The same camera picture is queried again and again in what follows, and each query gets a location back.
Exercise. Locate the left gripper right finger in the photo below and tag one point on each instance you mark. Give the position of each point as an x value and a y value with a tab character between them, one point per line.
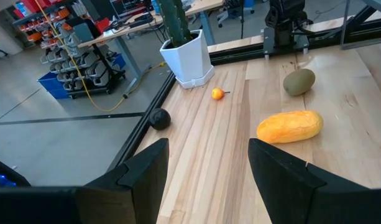
280	186

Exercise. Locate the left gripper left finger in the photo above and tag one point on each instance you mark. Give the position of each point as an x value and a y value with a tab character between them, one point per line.
140	193

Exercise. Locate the yellow orange oblong fruit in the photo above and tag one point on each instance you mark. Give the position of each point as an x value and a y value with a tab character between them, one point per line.
289	126

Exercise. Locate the black round ball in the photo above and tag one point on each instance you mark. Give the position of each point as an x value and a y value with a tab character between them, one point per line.
159	119

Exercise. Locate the brown green kiwi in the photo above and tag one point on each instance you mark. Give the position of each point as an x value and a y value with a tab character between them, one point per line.
299	81

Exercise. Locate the small orange fruit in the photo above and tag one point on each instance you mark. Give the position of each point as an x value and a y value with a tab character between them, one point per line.
217	94

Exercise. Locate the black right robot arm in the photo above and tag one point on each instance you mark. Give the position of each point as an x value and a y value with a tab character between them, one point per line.
283	31

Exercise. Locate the blue plastic bin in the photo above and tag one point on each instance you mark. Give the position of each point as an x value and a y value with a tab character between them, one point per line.
53	85

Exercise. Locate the white angular plant pot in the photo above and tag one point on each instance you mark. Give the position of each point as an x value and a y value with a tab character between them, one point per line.
190	62

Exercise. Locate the wooden desk grey legs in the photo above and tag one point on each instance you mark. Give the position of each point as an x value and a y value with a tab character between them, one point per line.
97	40

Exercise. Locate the green cactus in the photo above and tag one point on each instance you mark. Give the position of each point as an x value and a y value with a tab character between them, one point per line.
174	21

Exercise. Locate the office chair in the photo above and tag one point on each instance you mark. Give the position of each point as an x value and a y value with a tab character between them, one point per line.
233	15

